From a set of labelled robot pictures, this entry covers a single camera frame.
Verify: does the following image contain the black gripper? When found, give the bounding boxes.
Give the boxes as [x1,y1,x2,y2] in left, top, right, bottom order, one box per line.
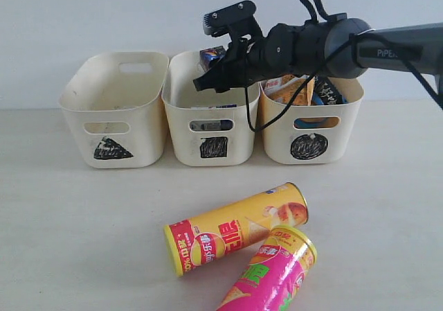
[193,34,273,94]

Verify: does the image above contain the purple juice carton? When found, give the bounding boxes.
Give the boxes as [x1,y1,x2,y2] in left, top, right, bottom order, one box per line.
[199,46,226,72]

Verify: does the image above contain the white blue milk carton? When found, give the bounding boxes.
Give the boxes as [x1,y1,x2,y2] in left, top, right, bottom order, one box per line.
[189,104,237,132]

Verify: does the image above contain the orange noodle bag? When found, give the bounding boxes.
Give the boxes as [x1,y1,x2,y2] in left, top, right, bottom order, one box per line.
[264,74,315,106]

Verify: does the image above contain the blue noodle bag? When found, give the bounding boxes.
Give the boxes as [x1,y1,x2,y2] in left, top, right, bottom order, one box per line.
[294,76,347,129]

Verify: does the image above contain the yellow chips can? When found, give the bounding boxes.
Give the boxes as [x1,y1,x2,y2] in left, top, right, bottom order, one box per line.
[163,182,309,277]

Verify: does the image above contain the pink chips can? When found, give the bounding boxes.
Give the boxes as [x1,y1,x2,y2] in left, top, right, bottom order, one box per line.
[217,225,318,311]

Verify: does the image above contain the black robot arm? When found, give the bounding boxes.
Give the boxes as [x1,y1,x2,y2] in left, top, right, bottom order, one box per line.
[193,18,442,94]

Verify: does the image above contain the cream bin square mark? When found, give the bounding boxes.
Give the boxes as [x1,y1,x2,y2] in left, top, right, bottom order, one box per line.
[161,49,260,168]

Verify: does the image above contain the cream bin triangle mark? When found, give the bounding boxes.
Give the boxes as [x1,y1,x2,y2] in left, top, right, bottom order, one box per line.
[59,51,170,168]

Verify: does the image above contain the cream bin circle mark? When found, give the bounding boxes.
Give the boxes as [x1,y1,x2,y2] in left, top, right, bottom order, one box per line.
[254,46,365,166]

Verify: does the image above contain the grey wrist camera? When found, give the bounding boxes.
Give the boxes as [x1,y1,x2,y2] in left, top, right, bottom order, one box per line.
[203,0,263,41]

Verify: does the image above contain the black cable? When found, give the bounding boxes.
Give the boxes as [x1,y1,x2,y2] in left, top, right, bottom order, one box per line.
[244,0,443,134]

